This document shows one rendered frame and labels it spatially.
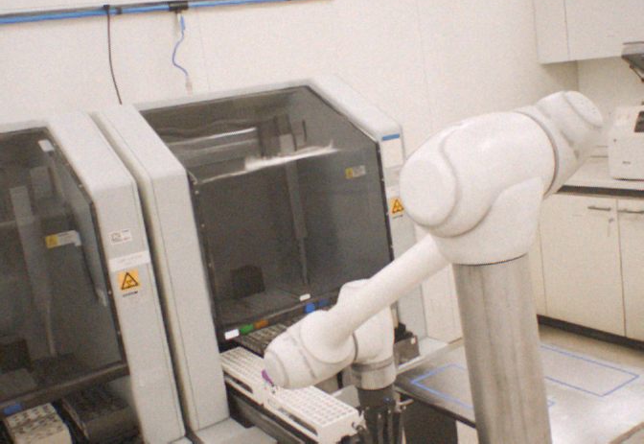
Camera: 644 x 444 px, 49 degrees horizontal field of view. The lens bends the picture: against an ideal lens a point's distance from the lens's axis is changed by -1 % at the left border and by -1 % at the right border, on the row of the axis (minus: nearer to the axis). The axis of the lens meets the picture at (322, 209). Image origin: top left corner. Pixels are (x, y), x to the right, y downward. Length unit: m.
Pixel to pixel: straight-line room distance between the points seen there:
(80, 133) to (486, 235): 1.35
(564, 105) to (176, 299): 1.20
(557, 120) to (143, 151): 1.21
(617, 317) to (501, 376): 3.08
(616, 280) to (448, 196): 3.14
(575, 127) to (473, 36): 3.04
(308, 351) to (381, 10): 2.57
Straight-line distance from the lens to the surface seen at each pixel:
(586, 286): 4.09
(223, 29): 3.17
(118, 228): 1.82
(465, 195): 0.85
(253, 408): 1.93
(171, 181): 1.86
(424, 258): 1.19
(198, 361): 1.97
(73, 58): 2.94
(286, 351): 1.28
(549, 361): 1.97
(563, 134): 1.00
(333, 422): 1.66
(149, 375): 1.92
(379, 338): 1.40
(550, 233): 4.14
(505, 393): 0.98
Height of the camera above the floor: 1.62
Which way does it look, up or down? 11 degrees down
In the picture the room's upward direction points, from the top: 8 degrees counter-clockwise
